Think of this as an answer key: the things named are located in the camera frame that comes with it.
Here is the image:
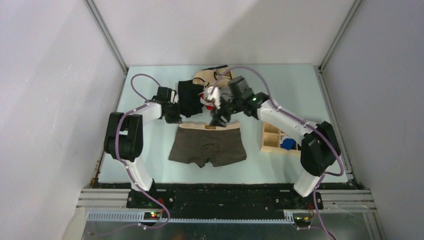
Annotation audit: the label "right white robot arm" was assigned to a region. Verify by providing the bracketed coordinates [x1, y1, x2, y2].
[203, 76, 344, 209]

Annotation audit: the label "beige underwear black trim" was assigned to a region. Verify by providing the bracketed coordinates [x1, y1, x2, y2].
[192, 65, 235, 88]

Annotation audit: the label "left circuit board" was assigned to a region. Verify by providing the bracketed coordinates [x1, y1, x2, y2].
[143, 211, 162, 221]

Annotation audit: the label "wooden compartment box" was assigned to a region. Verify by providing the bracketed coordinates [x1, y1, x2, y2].
[260, 122, 301, 158]

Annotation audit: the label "right circuit board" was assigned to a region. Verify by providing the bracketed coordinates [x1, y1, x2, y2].
[293, 216, 314, 229]

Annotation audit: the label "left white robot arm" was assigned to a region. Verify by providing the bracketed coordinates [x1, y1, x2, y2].
[103, 86, 182, 208]

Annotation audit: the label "rolled blue underwear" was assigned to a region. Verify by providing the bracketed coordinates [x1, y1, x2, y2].
[280, 138, 297, 151]

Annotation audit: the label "brown boxer briefs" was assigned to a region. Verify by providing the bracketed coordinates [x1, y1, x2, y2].
[168, 121, 247, 168]

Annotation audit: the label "aluminium frame rail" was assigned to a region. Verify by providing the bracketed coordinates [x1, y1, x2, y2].
[77, 183, 384, 240]

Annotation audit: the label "red white underwear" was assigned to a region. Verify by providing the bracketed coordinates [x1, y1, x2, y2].
[199, 92, 214, 111]

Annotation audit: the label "circuit board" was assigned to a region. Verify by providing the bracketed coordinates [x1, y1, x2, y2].
[143, 211, 162, 221]
[293, 216, 314, 229]

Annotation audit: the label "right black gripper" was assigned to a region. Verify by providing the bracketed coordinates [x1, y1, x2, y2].
[209, 95, 242, 129]

